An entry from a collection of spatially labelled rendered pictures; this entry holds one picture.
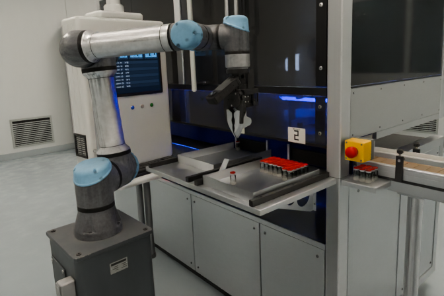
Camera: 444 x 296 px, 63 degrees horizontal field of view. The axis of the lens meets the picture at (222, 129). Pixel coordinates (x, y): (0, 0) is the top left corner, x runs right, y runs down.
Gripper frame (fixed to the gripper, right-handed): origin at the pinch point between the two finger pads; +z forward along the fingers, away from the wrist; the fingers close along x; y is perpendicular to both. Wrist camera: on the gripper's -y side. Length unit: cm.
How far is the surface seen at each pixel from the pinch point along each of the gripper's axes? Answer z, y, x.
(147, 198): 54, 17, 101
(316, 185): 21.5, 28.0, -9.9
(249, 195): 19.1, 1.3, -4.4
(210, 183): 19.9, 1.0, 15.5
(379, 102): -4, 67, -11
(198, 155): 21, 23, 54
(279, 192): 19.9, 10.9, -8.0
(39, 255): 110, -27, 192
